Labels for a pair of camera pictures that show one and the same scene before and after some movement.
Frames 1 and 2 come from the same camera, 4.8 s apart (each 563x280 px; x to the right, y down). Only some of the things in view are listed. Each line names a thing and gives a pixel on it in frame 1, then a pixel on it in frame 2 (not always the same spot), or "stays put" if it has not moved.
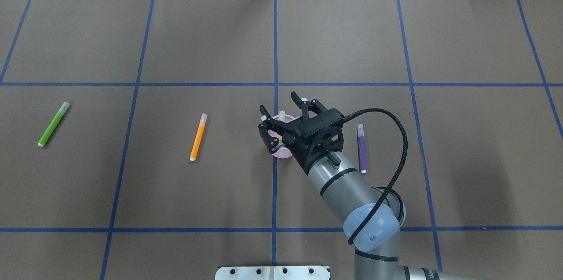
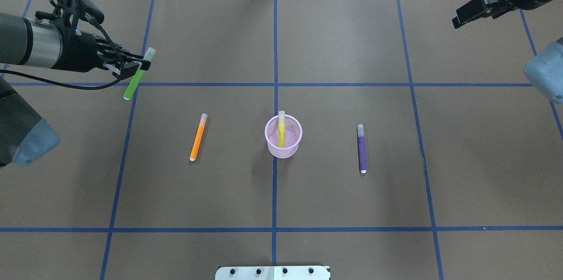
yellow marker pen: (281, 118) stays put
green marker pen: (54, 124) -> (138, 75)
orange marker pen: (203, 121) stays put
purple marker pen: (361, 148) stays put
